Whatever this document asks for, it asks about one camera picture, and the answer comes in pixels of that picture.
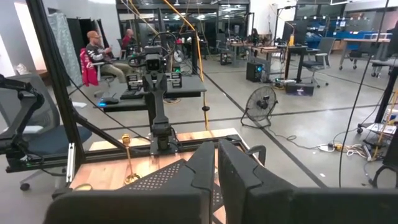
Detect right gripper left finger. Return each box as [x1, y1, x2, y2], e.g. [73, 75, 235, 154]
[43, 141, 216, 224]

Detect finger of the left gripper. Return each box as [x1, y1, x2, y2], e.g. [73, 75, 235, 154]
[155, 73, 169, 93]
[142, 73, 156, 93]

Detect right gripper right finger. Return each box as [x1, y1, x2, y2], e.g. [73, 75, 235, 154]
[217, 138, 398, 224]

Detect brass candlestick holder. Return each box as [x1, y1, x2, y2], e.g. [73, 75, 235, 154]
[121, 133, 141, 185]

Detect black keyboard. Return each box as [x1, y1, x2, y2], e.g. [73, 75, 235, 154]
[119, 88, 147, 101]

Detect black desk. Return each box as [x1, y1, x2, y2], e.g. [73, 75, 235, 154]
[101, 74, 208, 128]

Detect black computer mouse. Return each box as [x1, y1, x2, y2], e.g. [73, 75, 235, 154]
[98, 96, 120, 107]

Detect person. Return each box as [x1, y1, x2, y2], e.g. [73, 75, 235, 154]
[121, 28, 138, 52]
[85, 30, 135, 84]

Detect red jacket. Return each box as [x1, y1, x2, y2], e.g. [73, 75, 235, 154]
[79, 48, 100, 88]

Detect black perforated metal shelf riser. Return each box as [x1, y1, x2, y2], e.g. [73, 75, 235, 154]
[119, 159, 224, 215]

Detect grey patterned divider panel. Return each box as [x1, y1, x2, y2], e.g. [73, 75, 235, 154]
[46, 12, 83, 88]

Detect black floor fan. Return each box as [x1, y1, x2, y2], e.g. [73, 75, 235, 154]
[239, 85, 280, 129]

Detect black computer tower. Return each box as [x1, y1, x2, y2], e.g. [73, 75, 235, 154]
[246, 61, 265, 83]

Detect grey mesh chair blue seat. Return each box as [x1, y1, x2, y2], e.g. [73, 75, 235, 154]
[0, 73, 93, 191]

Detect grey office chair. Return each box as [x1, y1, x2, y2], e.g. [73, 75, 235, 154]
[301, 37, 336, 89]

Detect wooden top work table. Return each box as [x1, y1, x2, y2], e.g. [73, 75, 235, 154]
[338, 37, 393, 71]

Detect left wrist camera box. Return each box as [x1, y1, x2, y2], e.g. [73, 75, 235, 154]
[144, 45, 166, 73]

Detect black frame clamp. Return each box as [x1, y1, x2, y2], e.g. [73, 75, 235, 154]
[246, 144, 267, 166]

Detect yellow hanging cord black knob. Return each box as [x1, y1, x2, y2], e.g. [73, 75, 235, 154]
[161, 0, 210, 131]

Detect black fan cable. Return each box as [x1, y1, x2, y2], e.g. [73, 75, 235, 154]
[264, 124, 330, 151]

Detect black aluminium rig frame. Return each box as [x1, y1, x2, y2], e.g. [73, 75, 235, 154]
[5, 0, 249, 175]

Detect silver aluminium bracket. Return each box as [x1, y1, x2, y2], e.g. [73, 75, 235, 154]
[66, 142, 76, 184]

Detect power strip with cables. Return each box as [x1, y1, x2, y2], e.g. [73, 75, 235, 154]
[317, 141, 374, 162]

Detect long black cable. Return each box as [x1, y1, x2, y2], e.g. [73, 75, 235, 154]
[338, 0, 390, 189]

